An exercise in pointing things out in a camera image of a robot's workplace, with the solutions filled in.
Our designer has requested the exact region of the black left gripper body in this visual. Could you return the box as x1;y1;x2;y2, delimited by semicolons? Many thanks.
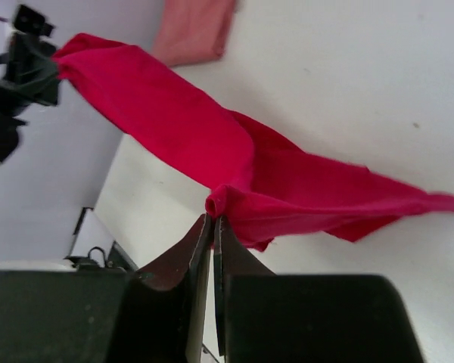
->
0;84;27;163

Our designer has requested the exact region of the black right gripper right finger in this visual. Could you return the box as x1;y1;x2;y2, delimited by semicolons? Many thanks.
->
213;217;424;362

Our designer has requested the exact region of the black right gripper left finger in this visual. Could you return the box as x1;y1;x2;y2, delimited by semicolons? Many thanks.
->
0;215;212;362

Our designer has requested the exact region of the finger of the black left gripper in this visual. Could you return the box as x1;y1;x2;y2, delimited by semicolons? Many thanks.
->
0;33;57;79
0;72;61;106

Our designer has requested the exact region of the bright red t shirt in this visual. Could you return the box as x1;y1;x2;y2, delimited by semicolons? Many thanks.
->
53;33;454;251

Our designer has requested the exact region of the folded salmon pink t shirt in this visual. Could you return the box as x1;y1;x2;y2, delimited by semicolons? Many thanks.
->
151;0;237;67

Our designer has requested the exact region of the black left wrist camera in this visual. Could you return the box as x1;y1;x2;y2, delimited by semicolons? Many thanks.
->
11;4;54;37

